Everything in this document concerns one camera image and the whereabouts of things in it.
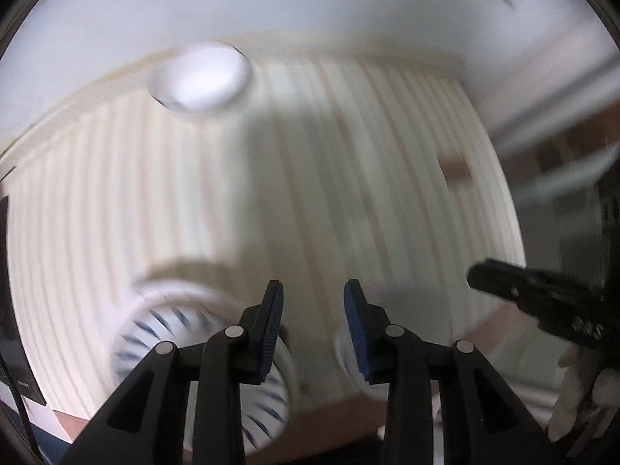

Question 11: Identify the white bowl with blue rim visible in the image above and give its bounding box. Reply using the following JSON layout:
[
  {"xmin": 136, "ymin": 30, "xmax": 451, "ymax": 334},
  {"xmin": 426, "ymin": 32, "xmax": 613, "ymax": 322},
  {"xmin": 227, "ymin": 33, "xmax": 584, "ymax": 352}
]
[{"xmin": 146, "ymin": 41, "xmax": 253, "ymax": 113}]

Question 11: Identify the person's right hand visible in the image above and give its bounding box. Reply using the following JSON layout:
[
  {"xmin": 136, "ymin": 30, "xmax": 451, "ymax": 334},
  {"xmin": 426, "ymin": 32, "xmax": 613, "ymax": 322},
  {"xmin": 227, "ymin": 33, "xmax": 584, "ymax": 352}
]
[{"xmin": 547, "ymin": 349, "xmax": 620, "ymax": 441}]

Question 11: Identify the brown square cloth label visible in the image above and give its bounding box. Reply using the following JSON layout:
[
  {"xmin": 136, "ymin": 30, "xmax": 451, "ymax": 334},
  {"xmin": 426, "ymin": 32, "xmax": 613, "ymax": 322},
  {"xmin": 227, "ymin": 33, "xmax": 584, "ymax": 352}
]
[{"xmin": 438, "ymin": 155, "xmax": 473, "ymax": 185}]

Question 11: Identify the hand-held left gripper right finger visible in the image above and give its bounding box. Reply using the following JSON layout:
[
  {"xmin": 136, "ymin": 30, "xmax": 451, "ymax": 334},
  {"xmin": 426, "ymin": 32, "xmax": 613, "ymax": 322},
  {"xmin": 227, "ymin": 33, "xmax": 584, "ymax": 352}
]
[{"xmin": 344, "ymin": 278, "xmax": 565, "ymax": 465}]

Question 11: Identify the white bowl with blue dots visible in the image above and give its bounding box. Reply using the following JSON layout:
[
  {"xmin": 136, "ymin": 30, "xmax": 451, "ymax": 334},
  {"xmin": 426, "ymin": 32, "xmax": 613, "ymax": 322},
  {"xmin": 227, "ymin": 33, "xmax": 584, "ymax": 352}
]
[{"xmin": 334, "ymin": 291, "xmax": 453, "ymax": 400}]

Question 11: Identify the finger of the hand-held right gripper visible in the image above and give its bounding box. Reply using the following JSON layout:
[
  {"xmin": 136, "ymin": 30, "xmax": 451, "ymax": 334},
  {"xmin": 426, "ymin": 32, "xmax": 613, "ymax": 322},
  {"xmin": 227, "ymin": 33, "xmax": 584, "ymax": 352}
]
[{"xmin": 467, "ymin": 259, "xmax": 606, "ymax": 350}]

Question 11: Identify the black gas stove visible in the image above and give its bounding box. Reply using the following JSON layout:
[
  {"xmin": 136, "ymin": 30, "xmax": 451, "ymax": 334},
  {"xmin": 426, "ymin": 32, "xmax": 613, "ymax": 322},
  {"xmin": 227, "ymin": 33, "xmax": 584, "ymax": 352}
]
[{"xmin": 0, "ymin": 194, "xmax": 47, "ymax": 408}]

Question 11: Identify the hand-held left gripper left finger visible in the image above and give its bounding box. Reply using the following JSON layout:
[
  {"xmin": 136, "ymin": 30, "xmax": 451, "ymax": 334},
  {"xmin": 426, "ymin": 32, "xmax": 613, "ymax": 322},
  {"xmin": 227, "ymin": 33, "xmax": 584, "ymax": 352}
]
[{"xmin": 63, "ymin": 279, "xmax": 284, "ymax": 465}]

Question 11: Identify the cat print striped cloth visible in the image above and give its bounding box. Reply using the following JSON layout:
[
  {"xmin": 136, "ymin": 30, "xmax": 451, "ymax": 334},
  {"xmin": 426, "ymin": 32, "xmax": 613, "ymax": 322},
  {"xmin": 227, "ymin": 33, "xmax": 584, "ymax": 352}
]
[{"xmin": 0, "ymin": 34, "xmax": 563, "ymax": 446}]

